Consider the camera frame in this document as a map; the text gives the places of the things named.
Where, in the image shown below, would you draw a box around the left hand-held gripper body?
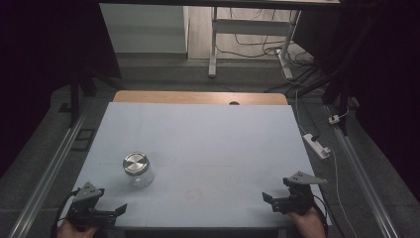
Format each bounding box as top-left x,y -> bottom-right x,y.
65,181 -> 117,231

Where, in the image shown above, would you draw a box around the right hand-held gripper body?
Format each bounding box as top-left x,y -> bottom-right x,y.
271,171 -> 328,216

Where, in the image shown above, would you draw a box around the clear glass jar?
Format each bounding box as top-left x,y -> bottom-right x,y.
124,158 -> 157,190

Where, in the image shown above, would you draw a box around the silver metal jar lid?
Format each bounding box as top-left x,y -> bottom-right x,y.
122,151 -> 151,177

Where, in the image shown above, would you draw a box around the person's left hand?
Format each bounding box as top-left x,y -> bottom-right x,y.
56,219 -> 100,238

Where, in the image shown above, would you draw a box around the person's right hand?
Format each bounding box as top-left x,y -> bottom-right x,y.
286,207 -> 328,238

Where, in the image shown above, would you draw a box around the white power strip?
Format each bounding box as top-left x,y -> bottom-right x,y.
302,133 -> 332,161

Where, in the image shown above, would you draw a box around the white foam board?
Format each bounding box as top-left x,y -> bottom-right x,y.
56,101 -> 333,230

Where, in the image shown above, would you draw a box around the black metal stand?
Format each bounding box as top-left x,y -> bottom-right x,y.
286,63 -> 360,137
57,63 -> 124,129

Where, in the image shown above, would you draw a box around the wooden table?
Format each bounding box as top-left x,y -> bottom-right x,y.
112,90 -> 289,107

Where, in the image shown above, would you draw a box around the dark curtain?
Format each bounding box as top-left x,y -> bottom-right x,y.
291,0 -> 420,202
0,0 -> 123,179

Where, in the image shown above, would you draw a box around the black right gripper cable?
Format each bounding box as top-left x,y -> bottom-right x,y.
310,192 -> 331,234

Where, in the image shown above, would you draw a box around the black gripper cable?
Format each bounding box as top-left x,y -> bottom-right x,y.
51,187 -> 82,238
310,192 -> 331,234

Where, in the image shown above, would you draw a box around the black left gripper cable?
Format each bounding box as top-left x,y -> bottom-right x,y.
51,187 -> 82,238

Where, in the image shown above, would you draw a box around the thin white cable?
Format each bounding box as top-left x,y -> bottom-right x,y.
294,88 -> 361,238

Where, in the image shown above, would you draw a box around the aluminium floor rail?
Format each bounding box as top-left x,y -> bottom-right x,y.
325,104 -> 400,238
8,107 -> 92,238

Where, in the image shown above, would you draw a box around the black rectangular floor frame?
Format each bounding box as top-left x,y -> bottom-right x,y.
70,128 -> 97,153

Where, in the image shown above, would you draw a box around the tangled black floor cables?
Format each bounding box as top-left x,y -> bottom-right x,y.
216,8 -> 316,67

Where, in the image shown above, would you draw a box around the white desk frame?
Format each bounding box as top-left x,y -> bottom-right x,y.
207,6 -> 302,80

